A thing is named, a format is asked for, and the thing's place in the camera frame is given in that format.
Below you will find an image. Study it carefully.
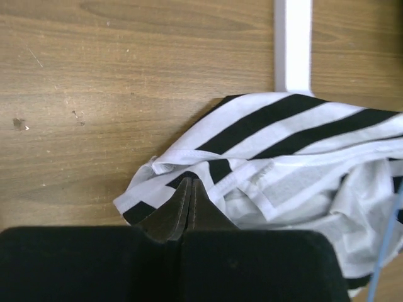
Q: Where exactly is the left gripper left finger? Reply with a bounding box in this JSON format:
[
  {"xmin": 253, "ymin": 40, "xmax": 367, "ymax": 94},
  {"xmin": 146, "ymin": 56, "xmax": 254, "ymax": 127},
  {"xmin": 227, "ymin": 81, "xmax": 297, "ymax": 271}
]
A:
[{"xmin": 1, "ymin": 179, "xmax": 192, "ymax": 301}]

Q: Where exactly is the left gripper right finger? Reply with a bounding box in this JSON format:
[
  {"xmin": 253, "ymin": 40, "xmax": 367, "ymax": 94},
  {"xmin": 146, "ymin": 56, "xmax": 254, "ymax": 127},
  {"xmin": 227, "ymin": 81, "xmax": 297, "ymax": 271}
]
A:
[{"xmin": 181, "ymin": 180, "xmax": 349, "ymax": 301}]

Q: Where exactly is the black white striped tank top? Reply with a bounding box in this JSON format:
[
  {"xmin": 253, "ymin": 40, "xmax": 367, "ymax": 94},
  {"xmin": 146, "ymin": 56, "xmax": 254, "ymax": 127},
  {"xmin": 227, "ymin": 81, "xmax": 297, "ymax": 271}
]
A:
[{"xmin": 114, "ymin": 92, "xmax": 402, "ymax": 297}]

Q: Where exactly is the blue wire hanger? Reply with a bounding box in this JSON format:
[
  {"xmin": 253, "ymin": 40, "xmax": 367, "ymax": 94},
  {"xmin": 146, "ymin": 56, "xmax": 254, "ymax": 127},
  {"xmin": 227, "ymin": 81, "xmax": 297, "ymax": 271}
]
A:
[{"xmin": 366, "ymin": 182, "xmax": 402, "ymax": 302}]

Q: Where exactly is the metal clothes rack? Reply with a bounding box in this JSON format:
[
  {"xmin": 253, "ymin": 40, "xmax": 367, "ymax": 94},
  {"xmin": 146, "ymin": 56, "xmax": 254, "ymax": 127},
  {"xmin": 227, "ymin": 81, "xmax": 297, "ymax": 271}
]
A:
[{"xmin": 274, "ymin": 0, "xmax": 314, "ymax": 96}]

